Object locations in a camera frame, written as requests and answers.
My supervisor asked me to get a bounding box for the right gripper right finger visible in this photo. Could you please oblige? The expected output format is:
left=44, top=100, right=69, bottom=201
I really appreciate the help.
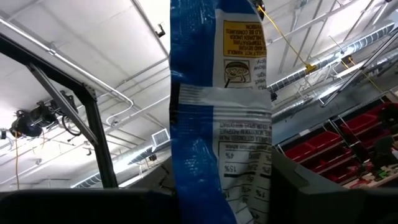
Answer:
left=269, top=147, right=364, bottom=224

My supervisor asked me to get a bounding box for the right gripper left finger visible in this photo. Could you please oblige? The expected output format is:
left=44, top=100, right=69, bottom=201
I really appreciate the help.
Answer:
left=127, top=156, right=180, bottom=224

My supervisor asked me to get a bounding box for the blue soy sauce noodle pack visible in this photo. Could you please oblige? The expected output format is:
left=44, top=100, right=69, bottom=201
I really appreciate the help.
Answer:
left=169, top=0, right=274, bottom=224

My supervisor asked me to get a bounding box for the red storage bin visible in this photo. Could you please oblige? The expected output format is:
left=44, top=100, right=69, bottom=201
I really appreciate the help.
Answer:
left=306, top=130, right=343, bottom=152
left=340, top=113, right=379, bottom=135
left=284, top=142, right=315, bottom=161

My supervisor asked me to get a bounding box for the white ceiling vent grille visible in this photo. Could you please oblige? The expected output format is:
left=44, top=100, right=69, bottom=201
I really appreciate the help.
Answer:
left=151, top=128, right=171, bottom=147

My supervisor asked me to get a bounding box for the white ceiling conduit pipe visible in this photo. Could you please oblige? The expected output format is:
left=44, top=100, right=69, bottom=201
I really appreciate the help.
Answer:
left=0, top=17, right=135, bottom=108

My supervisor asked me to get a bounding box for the silver ventilation duct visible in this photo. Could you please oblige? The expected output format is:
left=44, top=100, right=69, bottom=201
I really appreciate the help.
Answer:
left=71, top=139, right=172, bottom=189
left=269, top=21, right=398, bottom=94

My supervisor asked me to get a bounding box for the black overhead rig frame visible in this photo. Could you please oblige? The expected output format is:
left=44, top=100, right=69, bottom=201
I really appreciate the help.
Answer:
left=0, top=32, right=119, bottom=189

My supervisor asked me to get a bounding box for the yellow ceiling cord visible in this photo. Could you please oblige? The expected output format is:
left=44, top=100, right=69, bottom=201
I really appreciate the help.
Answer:
left=257, top=4, right=318, bottom=75

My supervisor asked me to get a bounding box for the black overhead camera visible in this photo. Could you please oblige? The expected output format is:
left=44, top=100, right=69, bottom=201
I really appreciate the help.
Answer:
left=9, top=91, right=81, bottom=138

